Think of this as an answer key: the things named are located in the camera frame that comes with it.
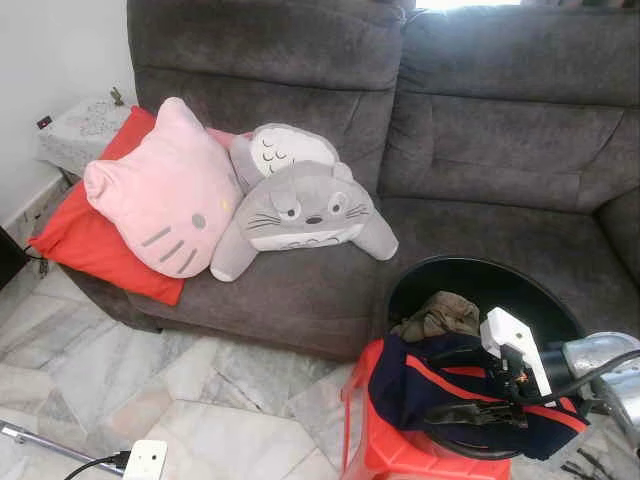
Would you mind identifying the brown garment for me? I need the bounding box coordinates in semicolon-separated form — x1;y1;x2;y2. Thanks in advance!
390;290;484;343

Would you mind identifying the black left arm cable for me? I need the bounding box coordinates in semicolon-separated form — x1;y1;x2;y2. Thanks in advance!
63;450;131;480

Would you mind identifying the side table with white cloth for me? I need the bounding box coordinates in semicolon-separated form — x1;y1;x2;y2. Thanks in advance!
37;93;138;179

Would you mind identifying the dark grey sofa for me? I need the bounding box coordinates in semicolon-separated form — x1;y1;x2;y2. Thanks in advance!
45;0;640;363

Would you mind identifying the pink cat face pillow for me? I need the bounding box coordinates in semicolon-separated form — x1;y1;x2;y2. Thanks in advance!
83;96;245;280

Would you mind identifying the grey closed-eyed Totoro pillow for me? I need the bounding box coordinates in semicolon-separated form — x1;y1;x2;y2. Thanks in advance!
228;123;342;196

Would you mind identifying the black plastic bucket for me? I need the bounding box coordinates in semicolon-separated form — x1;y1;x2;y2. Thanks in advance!
385;256;593;463

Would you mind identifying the red cushion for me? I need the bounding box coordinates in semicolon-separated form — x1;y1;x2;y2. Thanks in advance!
28;105;241;307

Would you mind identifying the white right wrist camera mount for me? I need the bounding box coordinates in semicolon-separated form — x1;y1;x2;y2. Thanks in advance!
480;307;554;399

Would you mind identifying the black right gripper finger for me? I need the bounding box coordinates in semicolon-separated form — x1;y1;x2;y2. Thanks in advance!
422;400;529;429
425;343;501;369

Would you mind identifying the navy garment with red stripes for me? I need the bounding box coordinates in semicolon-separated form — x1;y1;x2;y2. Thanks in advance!
367;332;593;463

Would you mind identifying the chrome clothes rack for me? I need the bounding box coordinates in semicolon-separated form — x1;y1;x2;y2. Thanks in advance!
0;420;126;477

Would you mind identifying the red plastic stool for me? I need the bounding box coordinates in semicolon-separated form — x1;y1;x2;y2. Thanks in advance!
340;338;511;480

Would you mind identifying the grey open-eyed Totoro plush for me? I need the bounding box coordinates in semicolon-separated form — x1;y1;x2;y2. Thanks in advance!
209;160;400;283

